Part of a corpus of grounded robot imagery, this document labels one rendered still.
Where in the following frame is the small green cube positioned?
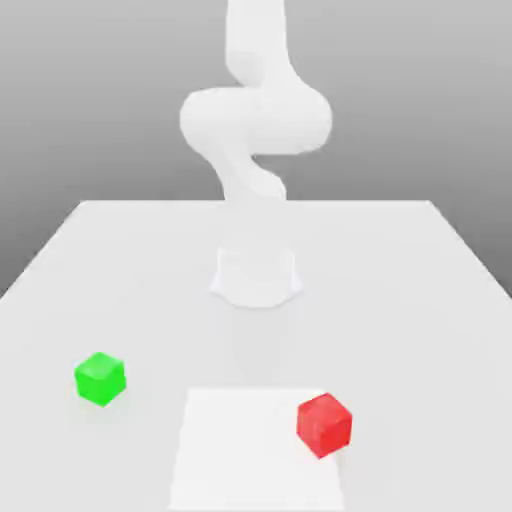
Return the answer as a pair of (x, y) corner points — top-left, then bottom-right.
(73, 351), (128, 408)

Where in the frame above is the small red cube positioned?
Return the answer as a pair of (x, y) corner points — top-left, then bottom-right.
(296, 392), (354, 460)

